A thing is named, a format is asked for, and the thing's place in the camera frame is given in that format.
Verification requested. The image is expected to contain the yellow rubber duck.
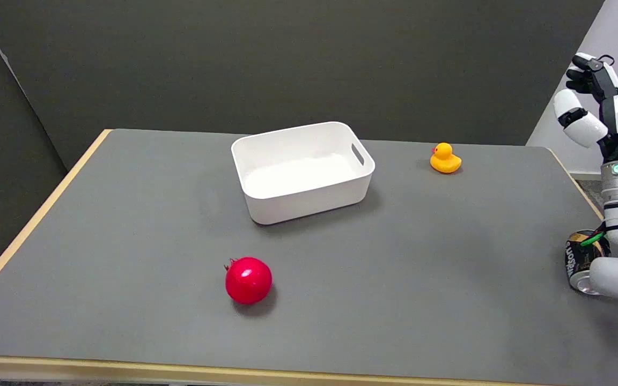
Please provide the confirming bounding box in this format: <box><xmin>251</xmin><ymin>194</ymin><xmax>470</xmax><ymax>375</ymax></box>
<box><xmin>430</xmin><ymin>142</ymin><xmax>462</xmax><ymax>174</ymax></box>

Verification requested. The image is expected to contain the black gold drink can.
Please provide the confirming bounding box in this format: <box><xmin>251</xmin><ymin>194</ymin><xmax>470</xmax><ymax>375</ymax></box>
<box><xmin>565</xmin><ymin>230</ymin><xmax>612</xmax><ymax>296</ymax></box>

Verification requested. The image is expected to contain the white plastic storage bin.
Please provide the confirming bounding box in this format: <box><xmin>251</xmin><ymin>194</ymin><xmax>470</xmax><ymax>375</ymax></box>
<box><xmin>231</xmin><ymin>121</ymin><xmax>376</xmax><ymax>225</ymax></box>

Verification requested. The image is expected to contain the red pomegranate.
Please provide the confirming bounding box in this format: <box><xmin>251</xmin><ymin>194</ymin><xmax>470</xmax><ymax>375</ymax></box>
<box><xmin>224</xmin><ymin>257</ymin><xmax>273</xmax><ymax>305</ymax></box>

